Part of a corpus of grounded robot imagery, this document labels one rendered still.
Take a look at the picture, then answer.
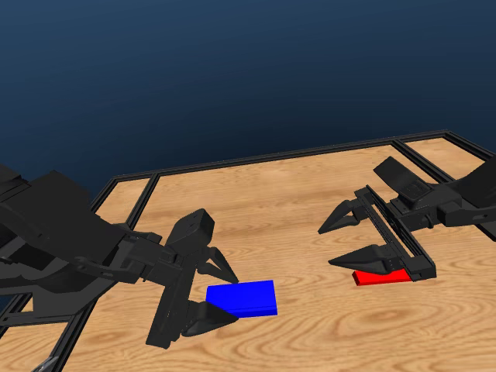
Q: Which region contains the thin red peg bar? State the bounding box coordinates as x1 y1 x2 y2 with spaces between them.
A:
351 269 412 288

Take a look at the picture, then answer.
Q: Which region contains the blue hollow socket block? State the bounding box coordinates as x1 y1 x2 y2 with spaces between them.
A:
205 279 279 319

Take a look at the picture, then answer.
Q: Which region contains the black table frame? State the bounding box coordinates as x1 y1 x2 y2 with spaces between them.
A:
0 129 496 372

